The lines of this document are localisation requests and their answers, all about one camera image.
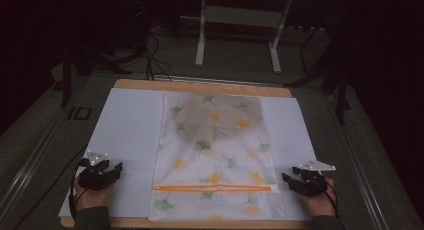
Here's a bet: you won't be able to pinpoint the white table mat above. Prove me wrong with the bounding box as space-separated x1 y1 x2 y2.
58 87 318 222

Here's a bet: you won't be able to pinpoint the white metal stand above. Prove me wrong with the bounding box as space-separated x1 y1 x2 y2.
194 0 295 74

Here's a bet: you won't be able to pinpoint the black metal stand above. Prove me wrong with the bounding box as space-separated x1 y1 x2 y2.
59 39 134 108
285 9 354 126

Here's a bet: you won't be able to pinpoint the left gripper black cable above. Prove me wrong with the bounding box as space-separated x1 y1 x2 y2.
68 158 92 221

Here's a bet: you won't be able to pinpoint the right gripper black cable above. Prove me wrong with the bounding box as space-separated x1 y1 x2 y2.
321 179 341 219

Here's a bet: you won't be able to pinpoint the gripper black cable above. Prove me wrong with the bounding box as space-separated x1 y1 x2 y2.
68 158 92 221
321 179 341 219

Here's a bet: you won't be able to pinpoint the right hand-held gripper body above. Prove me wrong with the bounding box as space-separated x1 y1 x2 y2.
298 158 337 196

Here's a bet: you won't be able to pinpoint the leaf print mesh laundry bag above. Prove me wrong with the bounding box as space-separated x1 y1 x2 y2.
148 92 288 223

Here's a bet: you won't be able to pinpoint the thin black floor cable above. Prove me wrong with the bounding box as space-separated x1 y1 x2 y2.
13 145 88 230

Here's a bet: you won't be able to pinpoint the black floor cables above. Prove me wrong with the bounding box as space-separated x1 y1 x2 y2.
143 32 173 82

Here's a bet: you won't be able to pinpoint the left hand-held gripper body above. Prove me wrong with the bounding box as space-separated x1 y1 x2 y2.
78 150 116 192

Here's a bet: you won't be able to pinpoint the person's left hand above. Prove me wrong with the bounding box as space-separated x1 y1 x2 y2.
73 174 116 212

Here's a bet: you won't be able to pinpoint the person's right hand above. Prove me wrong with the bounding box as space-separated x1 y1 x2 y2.
298 178 336 218

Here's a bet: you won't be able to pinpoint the metal floor rail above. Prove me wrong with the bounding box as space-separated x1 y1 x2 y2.
0 116 69 218
328 93 392 230

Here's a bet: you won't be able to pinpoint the black floor socket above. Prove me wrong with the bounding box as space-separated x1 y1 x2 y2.
68 106 93 121

